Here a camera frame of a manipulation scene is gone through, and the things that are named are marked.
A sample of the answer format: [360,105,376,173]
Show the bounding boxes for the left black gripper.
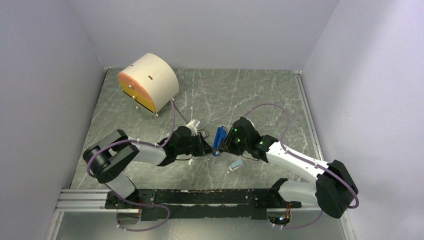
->
[176,131,215,157]

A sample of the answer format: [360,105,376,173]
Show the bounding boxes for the light blue small stapler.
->
[229,159,244,171]

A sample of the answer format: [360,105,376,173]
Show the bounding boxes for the staple tray with staples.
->
[199,129,209,138]

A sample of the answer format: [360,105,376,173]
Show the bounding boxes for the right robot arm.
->
[218,117,359,219]

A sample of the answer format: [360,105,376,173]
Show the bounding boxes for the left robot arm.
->
[82,126,213,208]

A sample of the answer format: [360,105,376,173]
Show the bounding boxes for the cream round drawer cabinet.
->
[117,53,180,117]

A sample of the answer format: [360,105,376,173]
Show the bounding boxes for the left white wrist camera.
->
[185,119,200,134]

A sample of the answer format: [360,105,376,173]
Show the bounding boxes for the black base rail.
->
[104,188,302,221]

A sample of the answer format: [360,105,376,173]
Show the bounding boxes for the aluminium frame rail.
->
[44,188,115,240]

